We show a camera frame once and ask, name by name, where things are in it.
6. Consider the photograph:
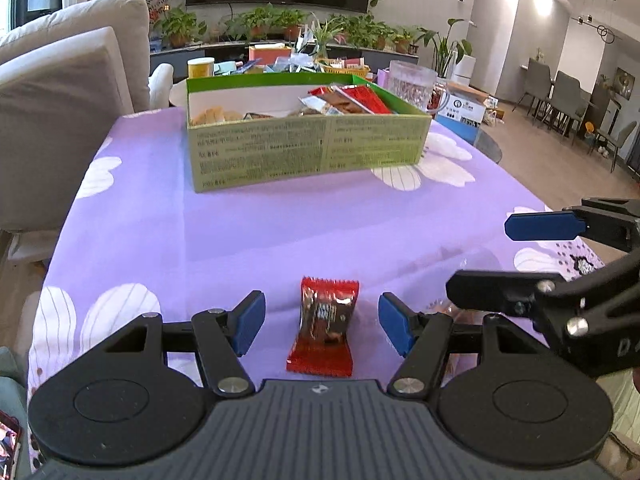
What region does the yellow woven basket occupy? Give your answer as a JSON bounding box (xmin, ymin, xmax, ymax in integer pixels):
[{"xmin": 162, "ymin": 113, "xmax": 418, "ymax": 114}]
[{"xmin": 317, "ymin": 57, "xmax": 371, "ymax": 75}]

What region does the ring pendant light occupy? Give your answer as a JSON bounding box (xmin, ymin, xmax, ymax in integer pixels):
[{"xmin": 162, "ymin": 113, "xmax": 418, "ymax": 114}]
[{"xmin": 572, "ymin": 0, "xmax": 621, "ymax": 46}]

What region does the spider plant in vase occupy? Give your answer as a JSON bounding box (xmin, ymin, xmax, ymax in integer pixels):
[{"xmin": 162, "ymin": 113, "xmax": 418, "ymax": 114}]
[{"xmin": 300, "ymin": 15, "xmax": 346, "ymax": 61}]

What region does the white air purifier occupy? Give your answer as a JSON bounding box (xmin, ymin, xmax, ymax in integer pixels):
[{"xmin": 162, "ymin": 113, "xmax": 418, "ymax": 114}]
[{"xmin": 452, "ymin": 54, "xmax": 476, "ymax": 86}]

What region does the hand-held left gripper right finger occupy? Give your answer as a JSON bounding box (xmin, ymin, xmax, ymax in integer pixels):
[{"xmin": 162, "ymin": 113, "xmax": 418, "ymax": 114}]
[{"xmin": 378, "ymin": 292, "xmax": 543, "ymax": 397}]

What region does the clear plastic pitcher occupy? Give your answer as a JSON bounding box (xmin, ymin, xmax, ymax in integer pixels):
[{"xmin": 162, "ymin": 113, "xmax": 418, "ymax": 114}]
[{"xmin": 389, "ymin": 60, "xmax": 447, "ymax": 113}]

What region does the blue white carton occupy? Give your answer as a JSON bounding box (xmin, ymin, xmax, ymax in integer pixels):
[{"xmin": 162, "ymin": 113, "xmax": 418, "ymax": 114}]
[{"xmin": 440, "ymin": 81, "xmax": 488, "ymax": 128}]

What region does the orange tissue box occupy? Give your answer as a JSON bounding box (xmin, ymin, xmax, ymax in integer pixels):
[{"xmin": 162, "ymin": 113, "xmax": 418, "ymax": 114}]
[{"xmin": 248, "ymin": 44, "xmax": 292, "ymax": 65}]

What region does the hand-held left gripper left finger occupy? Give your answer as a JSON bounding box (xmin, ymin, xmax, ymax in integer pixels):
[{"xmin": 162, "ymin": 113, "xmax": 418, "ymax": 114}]
[{"xmin": 102, "ymin": 290, "xmax": 267, "ymax": 396}]

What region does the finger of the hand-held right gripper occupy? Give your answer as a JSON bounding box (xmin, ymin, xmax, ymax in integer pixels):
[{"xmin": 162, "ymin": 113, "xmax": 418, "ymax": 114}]
[
  {"xmin": 445, "ymin": 252, "xmax": 640, "ymax": 318},
  {"xmin": 504, "ymin": 198, "xmax": 640, "ymax": 257}
]

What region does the yellow canister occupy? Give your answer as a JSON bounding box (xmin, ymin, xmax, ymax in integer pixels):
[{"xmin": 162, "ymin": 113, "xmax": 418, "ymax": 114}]
[{"xmin": 187, "ymin": 57, "xmax": 217, "ymax": 80}]

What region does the tall leafy plant white pot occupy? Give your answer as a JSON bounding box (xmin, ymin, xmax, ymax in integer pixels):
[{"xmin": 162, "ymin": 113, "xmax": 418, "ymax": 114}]
[{"xmin": 417, "ymin": 19, "xmax": 473, "ymax": 78}]

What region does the green cardboard box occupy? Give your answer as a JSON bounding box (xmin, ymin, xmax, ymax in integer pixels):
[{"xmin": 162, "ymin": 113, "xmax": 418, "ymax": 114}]
[{"xmin": 186, "ymin": 72, "xmax": 433, "ymax": 193}]

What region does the red candy packet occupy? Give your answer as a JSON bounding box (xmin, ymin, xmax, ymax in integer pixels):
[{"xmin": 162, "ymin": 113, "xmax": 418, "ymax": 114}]
[{"xmin": 286, "ymin": 276, "xmax": 360, "ymax": 377}]

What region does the cream sofa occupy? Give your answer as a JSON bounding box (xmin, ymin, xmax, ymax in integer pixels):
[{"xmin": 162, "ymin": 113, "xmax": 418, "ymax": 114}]
[{"xmin": 0, "ymin": 0, "xmax": 175, "ymax": 261}]

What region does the grey dining chair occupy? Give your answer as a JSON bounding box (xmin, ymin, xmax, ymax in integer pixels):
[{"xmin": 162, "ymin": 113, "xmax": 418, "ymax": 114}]
[
  {"xmin": 542, "ymin": 71, "xmax": 591, "ymax": 138},
  {"xmin": 512, "ymin": 57, "xmax": 553, "ymax": 121},
  {"xmin": 590, "ymin": 120, "xmax": 638, "ymax": 173}
]

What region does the red-edged dark object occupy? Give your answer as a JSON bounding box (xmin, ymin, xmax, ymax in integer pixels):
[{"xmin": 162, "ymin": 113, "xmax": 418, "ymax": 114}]
[{"xmin": 0, "ymin": 409, "xmax": 24, "ymax": 480}]

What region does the green potted plant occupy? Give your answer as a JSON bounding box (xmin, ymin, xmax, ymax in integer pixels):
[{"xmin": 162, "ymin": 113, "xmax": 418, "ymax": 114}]
[
  {"xmin": 330, "ymin": 12, "xmax": 396, "ymax": 50},
  {"xmin": 225, "ymin": 5, "xmax": 306, "ymax": 41},
  {"xmin": 160, "ymin": 5, "xmax": 206, "ymax": 48}
]

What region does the dark marble coffee table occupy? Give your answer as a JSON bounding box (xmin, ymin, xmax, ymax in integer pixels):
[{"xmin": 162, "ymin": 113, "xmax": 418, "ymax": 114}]
[{"xmin": 470, "ymin": 122, "xmax": 503, "ymax": 165}]

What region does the framed wall picture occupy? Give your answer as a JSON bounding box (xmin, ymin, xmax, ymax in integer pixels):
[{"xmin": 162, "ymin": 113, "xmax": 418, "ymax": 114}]
[{"xmin": 614, "ymin": 67, "xmax": 636, "ymax": 96}]

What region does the brown red snack packet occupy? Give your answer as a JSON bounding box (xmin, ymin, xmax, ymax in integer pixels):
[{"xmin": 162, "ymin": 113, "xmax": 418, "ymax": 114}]
[{"xmin": 299, "ymin": 87, "xmax": 351, "ymax": 117}]

